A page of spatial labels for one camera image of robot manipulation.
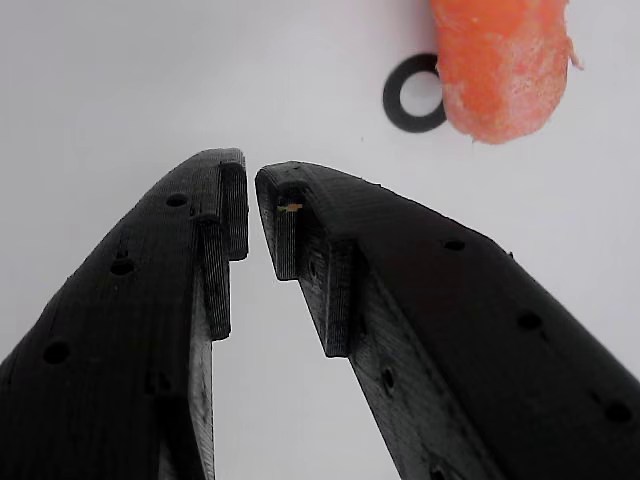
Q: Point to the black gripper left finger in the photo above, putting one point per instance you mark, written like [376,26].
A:
[110,340]

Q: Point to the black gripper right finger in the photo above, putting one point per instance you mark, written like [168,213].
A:
[475,340]

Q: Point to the small orange object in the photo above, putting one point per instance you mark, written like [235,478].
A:
[500,65]

